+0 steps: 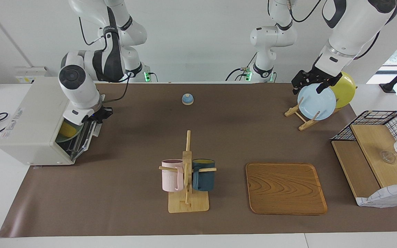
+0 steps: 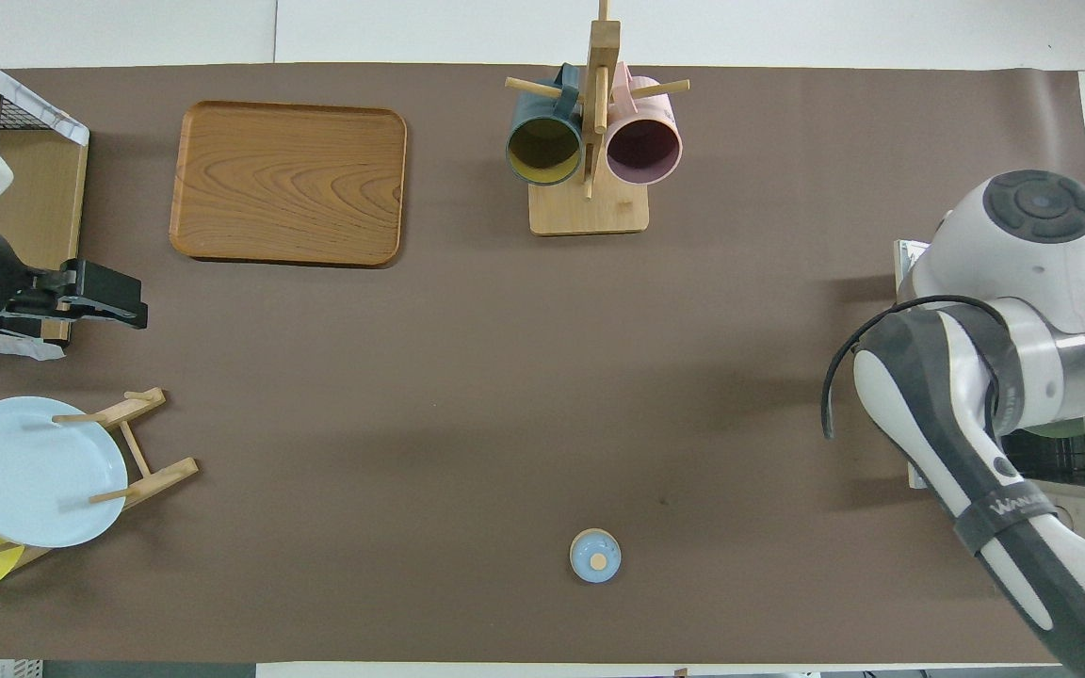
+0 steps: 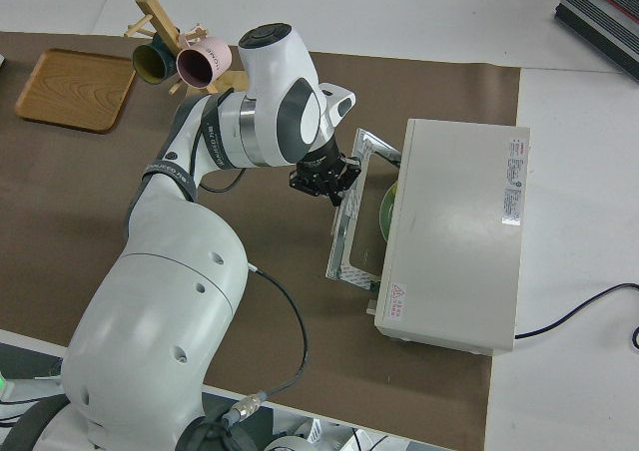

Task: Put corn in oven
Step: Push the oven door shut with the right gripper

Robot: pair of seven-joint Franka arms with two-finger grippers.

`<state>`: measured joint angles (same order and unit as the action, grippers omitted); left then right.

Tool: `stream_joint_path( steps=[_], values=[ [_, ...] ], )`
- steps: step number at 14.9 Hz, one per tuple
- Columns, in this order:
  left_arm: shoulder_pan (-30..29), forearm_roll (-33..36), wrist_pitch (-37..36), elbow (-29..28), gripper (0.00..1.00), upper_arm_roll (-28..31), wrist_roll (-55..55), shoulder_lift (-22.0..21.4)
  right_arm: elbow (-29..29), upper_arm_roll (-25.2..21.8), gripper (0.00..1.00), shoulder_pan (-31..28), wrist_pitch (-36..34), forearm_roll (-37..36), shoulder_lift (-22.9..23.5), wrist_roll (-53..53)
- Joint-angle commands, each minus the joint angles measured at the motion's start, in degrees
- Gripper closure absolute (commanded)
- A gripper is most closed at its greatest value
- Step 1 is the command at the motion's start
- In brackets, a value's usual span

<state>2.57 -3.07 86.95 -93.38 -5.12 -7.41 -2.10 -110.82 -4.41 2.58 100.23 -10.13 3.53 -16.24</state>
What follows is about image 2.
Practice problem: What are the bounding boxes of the wooden mug tree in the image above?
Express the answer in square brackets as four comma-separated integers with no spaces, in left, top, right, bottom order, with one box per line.
[505,0,691,236]

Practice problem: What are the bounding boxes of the light blue plate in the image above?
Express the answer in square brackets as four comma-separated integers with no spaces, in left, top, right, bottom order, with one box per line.
[0,396,129,548]

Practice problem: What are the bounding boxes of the brown table mat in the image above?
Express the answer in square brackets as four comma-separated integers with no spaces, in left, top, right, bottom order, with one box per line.
[0,63,1085,665]

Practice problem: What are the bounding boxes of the wooden shelf with wire basket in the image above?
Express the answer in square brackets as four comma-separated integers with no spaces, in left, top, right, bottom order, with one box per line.
[0,56,91,345]

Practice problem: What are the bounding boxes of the white checked cloth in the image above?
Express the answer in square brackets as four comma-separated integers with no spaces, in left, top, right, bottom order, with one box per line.
[0,38,91,362]

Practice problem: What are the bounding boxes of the brown wooden tray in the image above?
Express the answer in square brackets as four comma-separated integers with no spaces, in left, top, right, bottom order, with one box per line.
[169,101,409,269]

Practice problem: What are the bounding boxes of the pink mug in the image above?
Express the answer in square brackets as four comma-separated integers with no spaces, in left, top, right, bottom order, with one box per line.
[605,64,684,186]

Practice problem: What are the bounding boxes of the small blue bell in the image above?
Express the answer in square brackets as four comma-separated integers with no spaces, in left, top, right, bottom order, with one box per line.
[570,528,623,584]

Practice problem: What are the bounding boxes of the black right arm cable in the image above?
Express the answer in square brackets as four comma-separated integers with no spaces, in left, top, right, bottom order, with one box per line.
[822,295,1005,441]

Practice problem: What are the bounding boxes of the wooden plate rack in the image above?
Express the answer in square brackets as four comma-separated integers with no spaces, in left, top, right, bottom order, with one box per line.
[0,387,200,571]

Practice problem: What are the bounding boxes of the dark blue mug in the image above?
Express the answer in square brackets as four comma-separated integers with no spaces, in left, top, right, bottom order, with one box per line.
[506,64,585,186]

